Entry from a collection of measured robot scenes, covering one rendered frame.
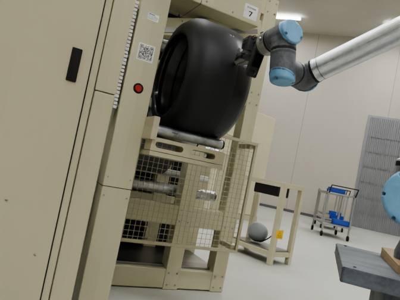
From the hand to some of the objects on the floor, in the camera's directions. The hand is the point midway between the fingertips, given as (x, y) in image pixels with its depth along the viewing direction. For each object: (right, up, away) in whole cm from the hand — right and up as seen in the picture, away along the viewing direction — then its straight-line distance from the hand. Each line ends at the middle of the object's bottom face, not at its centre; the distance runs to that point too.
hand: (236, 63), depth 168 cm
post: (-66, -113, +4) cm, 131 cm away
